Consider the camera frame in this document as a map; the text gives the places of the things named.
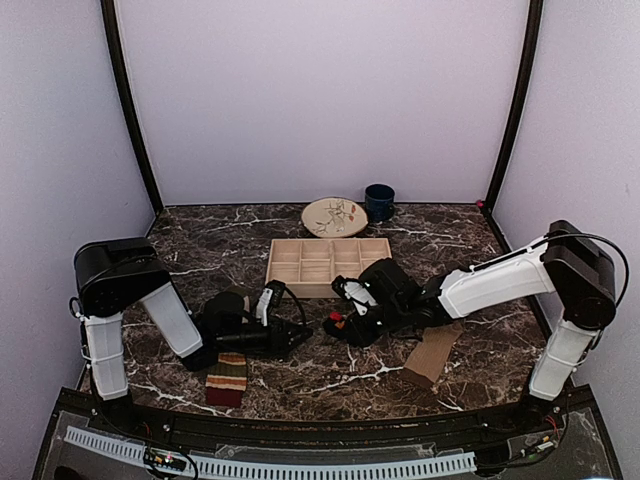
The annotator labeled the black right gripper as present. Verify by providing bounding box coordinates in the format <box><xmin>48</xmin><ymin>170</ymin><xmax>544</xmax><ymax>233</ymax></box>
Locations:
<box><xmin>342</xmin><ymin>300</ymin><xmax>409</xmax><ymax>348</ymax></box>

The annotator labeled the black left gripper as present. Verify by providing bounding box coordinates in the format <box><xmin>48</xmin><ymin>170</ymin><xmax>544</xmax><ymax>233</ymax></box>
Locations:
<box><xmin>216</xmin><ymin>319</ymin><xmax>311</xmax><ymax>360</ymax></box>

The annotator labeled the black argyle sock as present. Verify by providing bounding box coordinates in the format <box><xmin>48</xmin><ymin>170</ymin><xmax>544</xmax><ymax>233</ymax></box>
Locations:
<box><xmin>323</xmin><ymin>312</ymin><xmax>350</xmax><ymax>338</ymax></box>

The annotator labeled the beige striped sock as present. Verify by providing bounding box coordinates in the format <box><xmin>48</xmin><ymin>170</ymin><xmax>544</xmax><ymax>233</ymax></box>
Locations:
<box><xmin>205</xmin><ymin>352</ymin><xmax>248</xmax><ymax>408</ymax></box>

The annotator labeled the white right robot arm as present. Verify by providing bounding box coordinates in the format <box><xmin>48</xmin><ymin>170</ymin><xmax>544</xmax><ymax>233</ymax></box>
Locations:
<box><xmin>323</xmin><ymin>220</ymin><xmax>628</xmax><ymax>434</ymax></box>

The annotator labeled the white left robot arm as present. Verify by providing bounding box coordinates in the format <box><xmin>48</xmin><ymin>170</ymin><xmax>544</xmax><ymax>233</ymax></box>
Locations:
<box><xmin>69</xmin><ymin>237</ymin><xmax>312</xmax><ymax>436</ymax></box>

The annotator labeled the tan plain sock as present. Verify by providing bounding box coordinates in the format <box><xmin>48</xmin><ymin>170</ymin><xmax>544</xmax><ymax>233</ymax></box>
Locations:
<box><xmin>400</xmin><ymin>321</ymin><xmax>463</xmax><ymax>389</ymax></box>

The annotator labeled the wooden compartment tray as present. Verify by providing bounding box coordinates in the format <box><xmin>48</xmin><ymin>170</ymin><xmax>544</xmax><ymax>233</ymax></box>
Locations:
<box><xmin>266</xmin><ymin>238</ymin><xmax>392</xmax><ymax>299</ymax></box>

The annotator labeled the patterned ceramic plate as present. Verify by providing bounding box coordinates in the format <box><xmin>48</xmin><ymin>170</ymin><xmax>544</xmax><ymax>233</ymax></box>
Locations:
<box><xmin>301</xmin><ymin>197</ymin><xmax>369</xmax><ymax>238</ymax></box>

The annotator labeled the dark blue mug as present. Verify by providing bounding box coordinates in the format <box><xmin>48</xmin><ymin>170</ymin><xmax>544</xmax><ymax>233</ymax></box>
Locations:
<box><xmin>365</xmin><ymin>184</ymin><xmax>395</xmax><ymax>223</ymax></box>

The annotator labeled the white slotted cable duct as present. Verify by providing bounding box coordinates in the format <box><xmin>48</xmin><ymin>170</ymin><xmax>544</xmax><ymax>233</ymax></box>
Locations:
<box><xmin>64</xmin><ymin>426</ymin><xmax>477</xmax><ymax>479</ymax></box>

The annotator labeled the left black corner post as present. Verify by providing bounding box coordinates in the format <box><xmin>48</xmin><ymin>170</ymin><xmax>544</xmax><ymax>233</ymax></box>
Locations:
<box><xmin>100</xmin><ymin>0</ymin><xmax>164</xmax><ymax>216</ymax></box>

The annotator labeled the black corner post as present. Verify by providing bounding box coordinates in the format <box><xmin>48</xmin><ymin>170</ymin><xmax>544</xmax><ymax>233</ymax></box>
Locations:
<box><xmin>100</xmin><ymin>0</ymin><xmax>164</xmax><ymax>216</ymax></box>
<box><xmin>483</xmin><ymin>0</ymin><xmax>544</xmax><ymax>216</ymax></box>

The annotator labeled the right black corner post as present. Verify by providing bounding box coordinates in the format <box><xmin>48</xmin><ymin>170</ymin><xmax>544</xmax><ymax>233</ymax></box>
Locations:
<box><xmin>483</xmin><ymin>0</ymin><xmax>544</xmax><ymax>216</ymax></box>

